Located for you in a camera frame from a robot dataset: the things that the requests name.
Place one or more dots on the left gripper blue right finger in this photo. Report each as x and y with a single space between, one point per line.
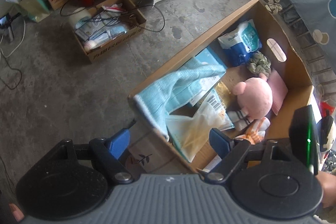
232 153

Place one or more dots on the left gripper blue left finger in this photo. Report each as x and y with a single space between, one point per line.
106 154

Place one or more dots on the orange white striped cloth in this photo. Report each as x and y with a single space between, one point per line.
255 133

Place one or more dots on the clear yellow snack bag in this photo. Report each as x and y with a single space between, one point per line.
189 134

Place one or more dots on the pink knitted cloth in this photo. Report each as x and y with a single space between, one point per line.
279 90

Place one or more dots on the gold foil packet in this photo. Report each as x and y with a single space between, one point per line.
224 94

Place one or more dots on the pink plush doll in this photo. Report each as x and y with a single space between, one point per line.
255 99

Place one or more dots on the light blue towel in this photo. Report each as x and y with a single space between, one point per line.
166 95

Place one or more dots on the light blue mask box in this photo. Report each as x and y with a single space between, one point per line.
212 69

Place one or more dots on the green scrunchie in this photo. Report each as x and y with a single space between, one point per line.
258 64

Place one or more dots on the blue white wet wipes pack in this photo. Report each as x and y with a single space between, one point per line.
240 44

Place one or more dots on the person right hand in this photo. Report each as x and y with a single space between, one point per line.
328 183

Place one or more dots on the black-haired plush doll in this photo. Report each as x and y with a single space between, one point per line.
326 138

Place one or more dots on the cardboard box of clutter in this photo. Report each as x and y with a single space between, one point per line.
102 28

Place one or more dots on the brown white sneaker pair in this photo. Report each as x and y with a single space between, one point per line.
273 6

